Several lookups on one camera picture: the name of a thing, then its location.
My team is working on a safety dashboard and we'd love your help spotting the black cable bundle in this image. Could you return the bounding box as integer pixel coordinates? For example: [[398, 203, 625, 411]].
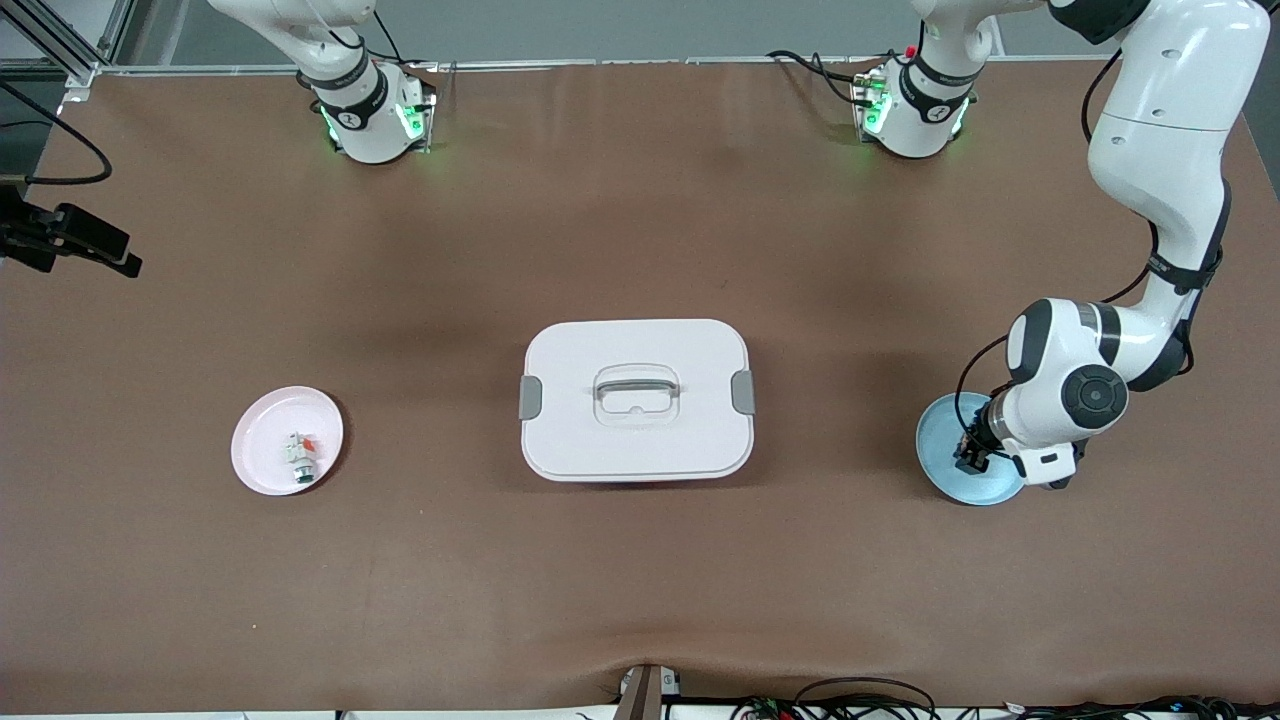
[[1000, 694, 1280, 720]]

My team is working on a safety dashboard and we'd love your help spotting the black base cable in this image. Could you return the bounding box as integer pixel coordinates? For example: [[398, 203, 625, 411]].
[[765, 48, 887, 107], [368, 8, 432, 71]]

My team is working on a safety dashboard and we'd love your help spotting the white lidded storage box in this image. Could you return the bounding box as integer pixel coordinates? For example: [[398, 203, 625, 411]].
[[518, 318, 757, 485]]

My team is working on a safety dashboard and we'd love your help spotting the aluminium table edge rail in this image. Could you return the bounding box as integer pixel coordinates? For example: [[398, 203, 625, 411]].
[[95, 55, 926, 79]]

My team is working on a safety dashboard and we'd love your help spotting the light blue plate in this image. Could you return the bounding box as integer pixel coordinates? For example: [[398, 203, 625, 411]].
[[915, 392, 1031, 507]]

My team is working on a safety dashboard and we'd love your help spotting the pink plate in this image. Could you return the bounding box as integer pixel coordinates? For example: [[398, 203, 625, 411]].
[[230, 385, 345, 498]]

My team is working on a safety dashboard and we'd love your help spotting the aluminium frame post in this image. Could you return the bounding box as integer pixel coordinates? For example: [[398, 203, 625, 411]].
[[0, 0, 137, 93]]

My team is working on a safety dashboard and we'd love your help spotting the black right base cable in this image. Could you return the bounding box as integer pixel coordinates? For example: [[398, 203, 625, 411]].
[[368, 8, 432, 71]]

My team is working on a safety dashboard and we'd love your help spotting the black left base cable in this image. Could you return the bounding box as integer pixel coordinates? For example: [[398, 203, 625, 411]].
[[765, 48, 887, 107]]

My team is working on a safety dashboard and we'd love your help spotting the white and green switch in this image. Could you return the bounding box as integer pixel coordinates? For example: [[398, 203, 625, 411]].
[[282, 431, 327, 489]]

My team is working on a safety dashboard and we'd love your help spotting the grey box lid handle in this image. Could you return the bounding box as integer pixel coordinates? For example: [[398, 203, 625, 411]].
[[593, 365, 682, 400]]

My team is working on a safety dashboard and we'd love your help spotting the black cable loop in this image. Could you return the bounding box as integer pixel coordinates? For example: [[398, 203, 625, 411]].
[[730, 676, 942, 720]]

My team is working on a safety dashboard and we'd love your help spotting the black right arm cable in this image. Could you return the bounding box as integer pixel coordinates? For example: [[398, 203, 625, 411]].
[[0, 80, 113, 189]]

